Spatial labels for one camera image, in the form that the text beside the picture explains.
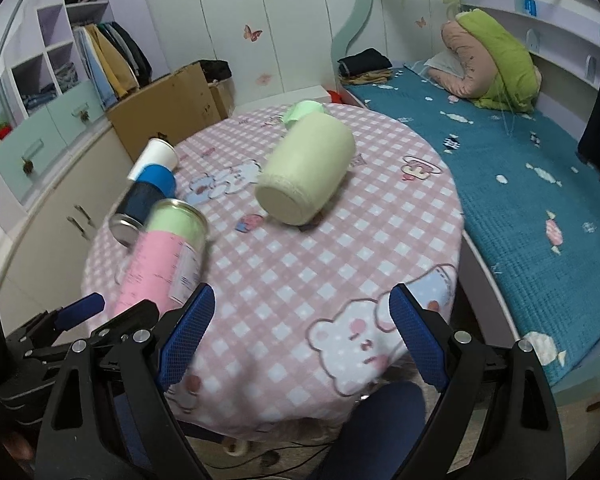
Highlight brown cardboard box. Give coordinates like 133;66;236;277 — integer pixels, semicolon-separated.
106;62;234;160

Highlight red item behind table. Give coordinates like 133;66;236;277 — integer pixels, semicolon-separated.
327;90;343;104

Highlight white wardrobe with butterflies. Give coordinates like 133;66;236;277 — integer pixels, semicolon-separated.
146;0;354;105

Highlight pink green can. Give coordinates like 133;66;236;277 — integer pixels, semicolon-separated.
114;198;208;315

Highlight blue black CoolTowel can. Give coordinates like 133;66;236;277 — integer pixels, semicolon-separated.
108;164;176;247

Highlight mint drawer unit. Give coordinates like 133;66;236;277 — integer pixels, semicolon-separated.
0;80;104;202

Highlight white paper cup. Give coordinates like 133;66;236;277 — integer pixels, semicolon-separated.
126;138;180;181

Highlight teal bed blanket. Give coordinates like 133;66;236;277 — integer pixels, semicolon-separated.
351;67;600;384

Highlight lilac bed headboard shelf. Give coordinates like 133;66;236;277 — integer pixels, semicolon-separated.
460;0;600;139

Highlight pale yellow-green cup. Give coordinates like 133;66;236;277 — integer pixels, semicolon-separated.
254;112;356;226

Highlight blue chair seat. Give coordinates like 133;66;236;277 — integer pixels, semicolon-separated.
310;382;426;480

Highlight green pillow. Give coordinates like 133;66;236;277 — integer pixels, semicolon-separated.
455;9;541;113

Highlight small light green cup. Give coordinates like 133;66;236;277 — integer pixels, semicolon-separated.
280;100;327;129

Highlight hanging clothes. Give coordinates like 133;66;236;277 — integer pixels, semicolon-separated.
72;22;154;110

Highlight white curved cabinet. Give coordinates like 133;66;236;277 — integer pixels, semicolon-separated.
0;119;132;333

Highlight folded dark clothes pile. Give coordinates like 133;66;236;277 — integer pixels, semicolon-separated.
337;48;392;86

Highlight black bag on box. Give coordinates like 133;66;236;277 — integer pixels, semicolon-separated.
198;60;232;84

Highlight black cable on floor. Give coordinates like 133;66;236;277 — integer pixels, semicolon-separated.
229;441;332;468

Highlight pink checkered tablecloth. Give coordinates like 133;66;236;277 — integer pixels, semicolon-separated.
81;102;465;442

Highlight pink pillow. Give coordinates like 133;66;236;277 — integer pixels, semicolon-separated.
425;21;498;100

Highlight lilac open shelf unit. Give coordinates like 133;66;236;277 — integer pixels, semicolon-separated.
0;0;108;122

